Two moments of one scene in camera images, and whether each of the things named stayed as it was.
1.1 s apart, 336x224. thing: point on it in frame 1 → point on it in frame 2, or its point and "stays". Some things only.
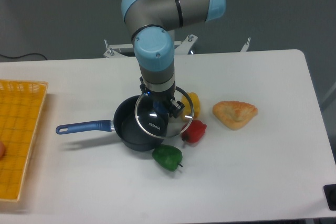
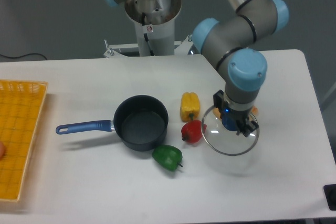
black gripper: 175,108 → 245,126
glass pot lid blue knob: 154,117 → 220,134
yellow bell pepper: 187,113 stays
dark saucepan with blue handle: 136,124 stays
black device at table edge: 330,192 stays
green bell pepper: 169,157 stays
